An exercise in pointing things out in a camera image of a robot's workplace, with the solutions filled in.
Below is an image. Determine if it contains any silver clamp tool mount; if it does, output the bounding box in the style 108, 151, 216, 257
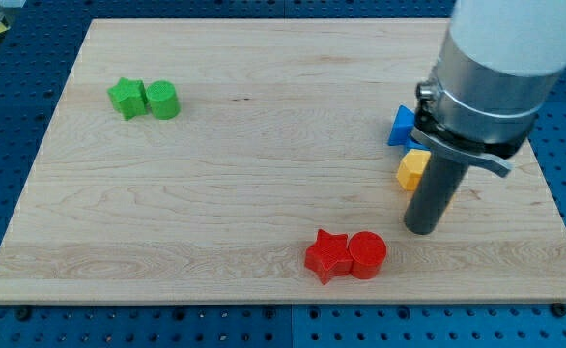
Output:
411, 35, 561, 178

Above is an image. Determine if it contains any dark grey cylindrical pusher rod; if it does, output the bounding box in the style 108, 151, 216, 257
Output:
404, 155, 468, 235

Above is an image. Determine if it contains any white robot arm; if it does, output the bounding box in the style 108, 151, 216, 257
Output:
404, 0, 566, 235

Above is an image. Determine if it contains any red star block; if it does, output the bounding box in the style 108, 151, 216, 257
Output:
304, 229, 353, 285

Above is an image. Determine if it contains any green star block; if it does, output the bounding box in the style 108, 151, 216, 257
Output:
107, 77, 148, 120

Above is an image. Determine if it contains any yellow hexagon block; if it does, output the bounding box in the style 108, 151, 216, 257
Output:
396, 149, 431, 191

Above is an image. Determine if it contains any blue block behind hexagon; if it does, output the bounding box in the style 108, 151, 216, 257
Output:
403, 137, 428, 155

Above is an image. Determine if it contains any blue triangle block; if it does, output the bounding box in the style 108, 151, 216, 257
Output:
387, 105, 415, 146

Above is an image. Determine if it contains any red cylinder block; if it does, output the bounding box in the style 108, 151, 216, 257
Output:
348, 231, 387, 280

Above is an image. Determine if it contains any light wooden board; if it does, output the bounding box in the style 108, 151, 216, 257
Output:
0, 19, 566, 305

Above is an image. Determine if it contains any green cylinder block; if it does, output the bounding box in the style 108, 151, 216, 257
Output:
146, 80, 181, 120

